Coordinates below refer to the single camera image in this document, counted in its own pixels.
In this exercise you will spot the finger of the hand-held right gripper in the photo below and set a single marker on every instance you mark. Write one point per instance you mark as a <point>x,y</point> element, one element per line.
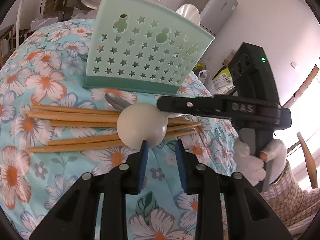
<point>200,106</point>

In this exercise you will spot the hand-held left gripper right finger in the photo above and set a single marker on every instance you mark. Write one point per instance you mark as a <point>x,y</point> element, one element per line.
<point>181,172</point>

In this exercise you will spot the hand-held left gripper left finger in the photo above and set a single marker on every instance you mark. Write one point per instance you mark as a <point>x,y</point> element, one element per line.
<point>142,170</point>

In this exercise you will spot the wooden chopstick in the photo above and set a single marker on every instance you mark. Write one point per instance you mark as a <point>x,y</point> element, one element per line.
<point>185,127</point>
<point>75,146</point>
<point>82,124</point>
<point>82,140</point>
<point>70,117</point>
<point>75,110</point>

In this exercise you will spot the white ladle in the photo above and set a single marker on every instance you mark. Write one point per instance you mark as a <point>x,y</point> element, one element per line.
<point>140,126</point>

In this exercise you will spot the metal spoon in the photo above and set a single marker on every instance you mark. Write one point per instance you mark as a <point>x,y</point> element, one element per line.
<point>112,99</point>

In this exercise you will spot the green plastic utensil basket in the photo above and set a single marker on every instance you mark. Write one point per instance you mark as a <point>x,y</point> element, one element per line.
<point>110,5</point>

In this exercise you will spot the person's right forearm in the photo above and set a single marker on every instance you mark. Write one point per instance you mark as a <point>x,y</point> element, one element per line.
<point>287,200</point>

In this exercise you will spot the person's right hand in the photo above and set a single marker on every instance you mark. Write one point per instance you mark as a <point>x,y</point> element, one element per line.
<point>246,163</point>

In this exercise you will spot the clear plastic bag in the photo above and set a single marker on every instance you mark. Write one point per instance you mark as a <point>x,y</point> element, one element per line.
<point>206,80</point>

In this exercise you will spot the brown cardboard box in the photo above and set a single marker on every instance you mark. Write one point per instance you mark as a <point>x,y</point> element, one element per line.
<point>227,61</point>

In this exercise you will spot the printed rice sack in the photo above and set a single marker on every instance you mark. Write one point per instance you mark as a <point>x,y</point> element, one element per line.
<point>222,80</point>

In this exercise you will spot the grey refrigerator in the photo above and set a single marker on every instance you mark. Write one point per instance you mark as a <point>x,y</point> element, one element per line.
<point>217,2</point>

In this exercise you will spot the wooden chair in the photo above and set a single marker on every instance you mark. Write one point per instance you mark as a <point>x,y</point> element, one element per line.
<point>10,38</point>
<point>303,150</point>

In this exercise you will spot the white plastic spoon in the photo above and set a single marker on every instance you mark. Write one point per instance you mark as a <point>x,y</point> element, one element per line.
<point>187,13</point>

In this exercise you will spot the floral blue blanket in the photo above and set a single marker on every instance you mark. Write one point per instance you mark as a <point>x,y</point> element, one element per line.
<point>37,80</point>

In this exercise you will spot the white sacks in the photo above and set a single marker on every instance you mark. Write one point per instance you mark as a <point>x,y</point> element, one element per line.
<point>88,2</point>

